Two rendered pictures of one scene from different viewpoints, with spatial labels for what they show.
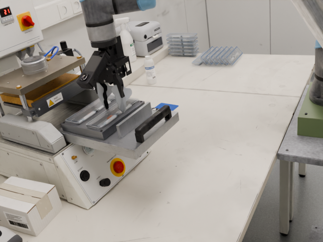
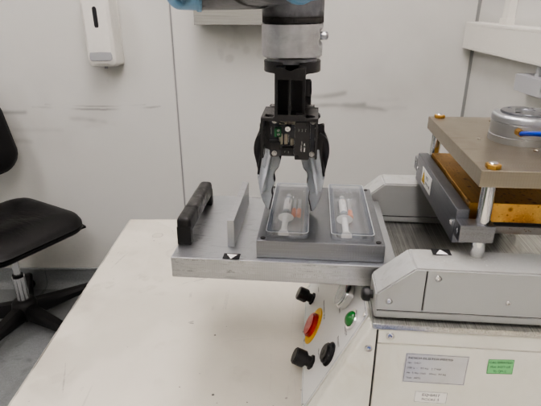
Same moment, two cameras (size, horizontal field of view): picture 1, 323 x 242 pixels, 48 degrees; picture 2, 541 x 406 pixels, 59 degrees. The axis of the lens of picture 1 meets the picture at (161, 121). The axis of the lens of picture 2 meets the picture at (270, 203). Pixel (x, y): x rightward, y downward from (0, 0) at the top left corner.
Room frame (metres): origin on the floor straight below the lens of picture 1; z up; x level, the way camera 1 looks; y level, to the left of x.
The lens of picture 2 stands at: (1.50, -0.24, 1.28)
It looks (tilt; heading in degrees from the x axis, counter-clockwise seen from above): 23 degrees down; 147
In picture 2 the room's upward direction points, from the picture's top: straight up
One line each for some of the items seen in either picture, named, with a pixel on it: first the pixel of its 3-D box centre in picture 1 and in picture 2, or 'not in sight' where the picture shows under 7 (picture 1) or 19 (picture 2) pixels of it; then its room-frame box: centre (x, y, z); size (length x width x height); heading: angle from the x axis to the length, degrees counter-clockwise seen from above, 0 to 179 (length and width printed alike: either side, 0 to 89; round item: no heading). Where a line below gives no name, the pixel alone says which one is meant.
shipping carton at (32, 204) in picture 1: (23, 204); not in sight; (0.88, 0.45, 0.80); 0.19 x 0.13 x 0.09; 57
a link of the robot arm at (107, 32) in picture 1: (100, 31); (295, 43); (1.00, 0.12, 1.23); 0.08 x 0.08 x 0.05
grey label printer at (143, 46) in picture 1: (138, 38); not in sight; (2.21, 0.05, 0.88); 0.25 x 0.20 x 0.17; 51
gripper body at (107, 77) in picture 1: (109, 59); (291, 109); (1.00, 0.11, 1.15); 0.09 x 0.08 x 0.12; 142
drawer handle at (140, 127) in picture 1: (154, 122); (196, 209); (0.89, 0.02, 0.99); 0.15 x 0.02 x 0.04; 142
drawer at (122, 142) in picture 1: (117, 121); (287, 225); (0.97, 0.13, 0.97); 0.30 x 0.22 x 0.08; 52
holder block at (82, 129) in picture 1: (104, 115); (319, 218); (1.00, 0.17, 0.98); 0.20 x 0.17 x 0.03; 142
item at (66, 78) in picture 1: (42, 81); (514, 172); (1.17, 0.37, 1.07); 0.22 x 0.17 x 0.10; 142
